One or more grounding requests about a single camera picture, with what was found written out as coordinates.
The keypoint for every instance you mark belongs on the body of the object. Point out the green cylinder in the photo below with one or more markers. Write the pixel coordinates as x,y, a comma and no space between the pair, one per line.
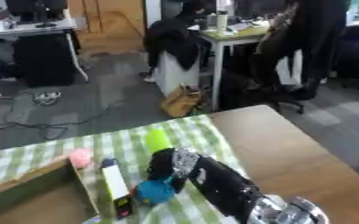
157,140

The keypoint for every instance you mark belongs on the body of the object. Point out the white desk with green top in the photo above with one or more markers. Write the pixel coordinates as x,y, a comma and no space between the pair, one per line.
233,38

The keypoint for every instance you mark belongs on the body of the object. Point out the black cabinet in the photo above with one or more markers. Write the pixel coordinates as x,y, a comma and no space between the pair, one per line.
43,59

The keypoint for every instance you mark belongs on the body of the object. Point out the white power strip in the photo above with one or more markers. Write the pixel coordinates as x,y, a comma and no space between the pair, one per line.
47,97

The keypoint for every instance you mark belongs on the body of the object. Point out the blue ball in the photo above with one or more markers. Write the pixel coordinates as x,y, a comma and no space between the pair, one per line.
154,191

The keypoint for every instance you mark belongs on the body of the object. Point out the brown bag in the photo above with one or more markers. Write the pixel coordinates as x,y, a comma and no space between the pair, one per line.
181,102

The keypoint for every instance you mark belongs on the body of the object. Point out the white bottle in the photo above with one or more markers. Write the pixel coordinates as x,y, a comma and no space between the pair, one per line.
222,23

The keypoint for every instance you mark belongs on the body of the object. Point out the tan cardboard box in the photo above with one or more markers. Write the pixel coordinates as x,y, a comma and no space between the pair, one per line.
34,201

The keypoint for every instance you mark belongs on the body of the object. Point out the white cabinet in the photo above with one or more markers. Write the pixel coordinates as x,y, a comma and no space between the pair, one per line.
175,74

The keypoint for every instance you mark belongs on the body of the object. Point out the person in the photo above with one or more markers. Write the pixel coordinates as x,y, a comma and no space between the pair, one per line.
175,38

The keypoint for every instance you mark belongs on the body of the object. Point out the long white yellow box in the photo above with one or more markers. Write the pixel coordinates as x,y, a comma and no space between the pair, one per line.
115,182

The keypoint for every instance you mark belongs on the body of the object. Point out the office chair with black coat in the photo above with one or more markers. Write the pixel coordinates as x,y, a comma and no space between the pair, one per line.
305,49

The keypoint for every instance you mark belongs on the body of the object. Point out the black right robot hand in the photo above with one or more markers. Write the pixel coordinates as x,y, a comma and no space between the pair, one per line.
221,182

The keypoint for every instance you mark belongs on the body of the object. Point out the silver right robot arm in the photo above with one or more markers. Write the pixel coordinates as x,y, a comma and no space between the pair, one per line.
290,213

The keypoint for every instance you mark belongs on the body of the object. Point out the pink ball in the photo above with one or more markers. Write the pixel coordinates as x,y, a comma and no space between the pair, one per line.
80,158

